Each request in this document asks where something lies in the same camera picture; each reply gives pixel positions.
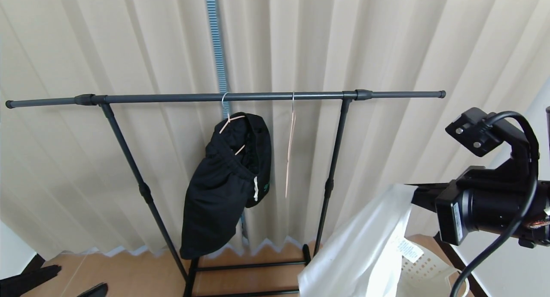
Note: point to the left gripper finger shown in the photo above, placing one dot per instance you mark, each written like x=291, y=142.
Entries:
x=98, y=292
x=21, y=284

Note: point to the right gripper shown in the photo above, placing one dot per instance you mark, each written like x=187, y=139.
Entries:
x=485, y=211

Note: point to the white shirt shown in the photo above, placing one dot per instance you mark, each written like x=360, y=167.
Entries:
x=365, y=245

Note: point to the black shorts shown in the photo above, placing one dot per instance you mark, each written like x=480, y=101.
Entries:
x=215, y=202

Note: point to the pink clothes hanger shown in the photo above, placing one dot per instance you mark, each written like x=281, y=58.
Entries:
x=232, y=118
x=290, y=151

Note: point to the white laundry basket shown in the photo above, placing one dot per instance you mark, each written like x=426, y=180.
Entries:
x=429, y=271

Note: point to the black clothes rack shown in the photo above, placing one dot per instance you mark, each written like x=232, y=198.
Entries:
x=215, y=97

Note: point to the beige curtain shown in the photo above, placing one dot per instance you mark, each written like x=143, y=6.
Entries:
x=386, y=39

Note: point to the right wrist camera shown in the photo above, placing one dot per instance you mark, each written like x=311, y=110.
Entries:
x=472, y=131

